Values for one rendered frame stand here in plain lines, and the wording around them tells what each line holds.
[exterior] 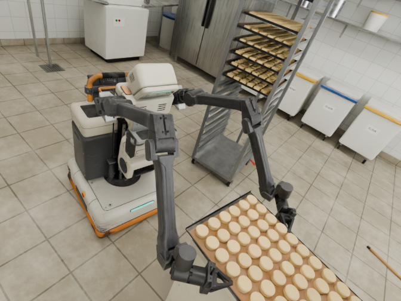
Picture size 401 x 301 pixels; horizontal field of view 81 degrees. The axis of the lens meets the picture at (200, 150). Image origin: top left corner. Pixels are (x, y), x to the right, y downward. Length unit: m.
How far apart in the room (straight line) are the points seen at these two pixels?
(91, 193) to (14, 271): 0.60
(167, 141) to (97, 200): 1.09
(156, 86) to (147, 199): 0.91
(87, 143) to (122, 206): 0.48
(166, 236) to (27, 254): 1.28
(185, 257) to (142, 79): 0.78
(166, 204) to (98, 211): 0.98
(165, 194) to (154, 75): 0.61
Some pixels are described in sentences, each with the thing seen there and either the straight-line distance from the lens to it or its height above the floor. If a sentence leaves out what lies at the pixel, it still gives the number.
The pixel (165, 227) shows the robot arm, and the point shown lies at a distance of 0.82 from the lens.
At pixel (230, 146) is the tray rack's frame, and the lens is 2.77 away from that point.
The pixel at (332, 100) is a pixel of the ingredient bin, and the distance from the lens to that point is 4.05.
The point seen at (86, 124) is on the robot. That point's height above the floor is 0.80.
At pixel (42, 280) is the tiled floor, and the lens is 1.87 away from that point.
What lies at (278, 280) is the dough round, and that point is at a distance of 0.97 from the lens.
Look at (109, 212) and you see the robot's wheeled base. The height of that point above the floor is 0.28.
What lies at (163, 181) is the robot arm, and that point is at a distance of 0.78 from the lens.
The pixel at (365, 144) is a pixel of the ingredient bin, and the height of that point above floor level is 0.29.
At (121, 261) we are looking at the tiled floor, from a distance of 1.86.
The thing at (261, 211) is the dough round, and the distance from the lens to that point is 1.10.
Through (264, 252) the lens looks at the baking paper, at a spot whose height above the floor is 0.90.
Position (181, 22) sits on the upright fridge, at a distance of 4.92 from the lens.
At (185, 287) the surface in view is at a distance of 1.27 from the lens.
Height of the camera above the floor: 1.69
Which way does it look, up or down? 37 degrees down
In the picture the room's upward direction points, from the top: 19 degrees clockwise
